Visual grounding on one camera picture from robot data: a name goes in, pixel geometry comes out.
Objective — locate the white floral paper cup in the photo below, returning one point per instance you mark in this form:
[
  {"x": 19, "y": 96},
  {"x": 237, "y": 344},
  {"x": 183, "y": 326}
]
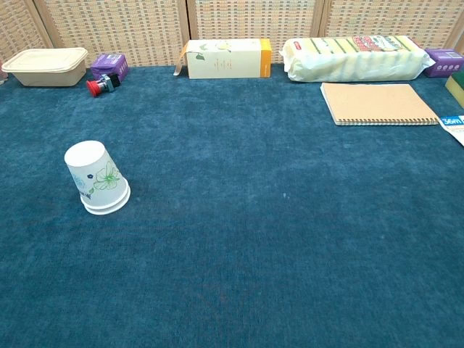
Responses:
[
  {"x": 106, "y": 211},
  {"x": 92, "y": 163}
]

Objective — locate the blue tablecloth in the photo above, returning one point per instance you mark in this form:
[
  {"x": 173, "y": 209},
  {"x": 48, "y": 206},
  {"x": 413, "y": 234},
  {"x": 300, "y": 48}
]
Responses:
[{"x": 232, "y": 235}]

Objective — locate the cream and orange carton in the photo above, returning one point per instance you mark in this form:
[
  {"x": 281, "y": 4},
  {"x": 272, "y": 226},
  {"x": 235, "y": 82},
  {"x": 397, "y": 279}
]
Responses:
[{"x": 224, "y": 59}]

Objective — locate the brown spiral notebook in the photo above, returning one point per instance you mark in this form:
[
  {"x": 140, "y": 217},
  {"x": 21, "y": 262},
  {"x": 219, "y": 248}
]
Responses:
[{"x": 377, "y": 103}]

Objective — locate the red emergency stop button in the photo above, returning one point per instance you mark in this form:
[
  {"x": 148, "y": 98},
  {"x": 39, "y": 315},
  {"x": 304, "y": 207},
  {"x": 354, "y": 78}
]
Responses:
[{"x": 95, "y": 88}]

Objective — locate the small purple box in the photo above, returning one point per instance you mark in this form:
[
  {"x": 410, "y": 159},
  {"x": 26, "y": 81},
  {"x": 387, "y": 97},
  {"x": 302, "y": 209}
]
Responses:
[
  {"x": 442, "y": 61},
  {"x": 108, "y": 64}
]

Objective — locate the packaged yellow sponges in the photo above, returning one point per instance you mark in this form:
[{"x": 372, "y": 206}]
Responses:
[{"x": 351, "y": 59}]

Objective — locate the woven bamboo folding screen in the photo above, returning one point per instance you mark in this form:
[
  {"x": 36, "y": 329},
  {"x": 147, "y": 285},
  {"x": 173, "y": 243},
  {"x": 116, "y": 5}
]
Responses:
[{"x": 145, "y": 32}]

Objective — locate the beige lidded food container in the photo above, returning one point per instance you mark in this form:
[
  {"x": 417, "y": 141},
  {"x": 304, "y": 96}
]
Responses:
[{"x": 45, "y": 69}]

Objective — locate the correction tape blister pack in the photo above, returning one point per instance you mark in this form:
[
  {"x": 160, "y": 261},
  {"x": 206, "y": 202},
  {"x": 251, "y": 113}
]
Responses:
[{"x": 455, "y": 125}]

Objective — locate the green and yellow sponge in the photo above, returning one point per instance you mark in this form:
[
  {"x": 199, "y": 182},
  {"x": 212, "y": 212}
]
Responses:
[{"x": 456, "y": 87}]

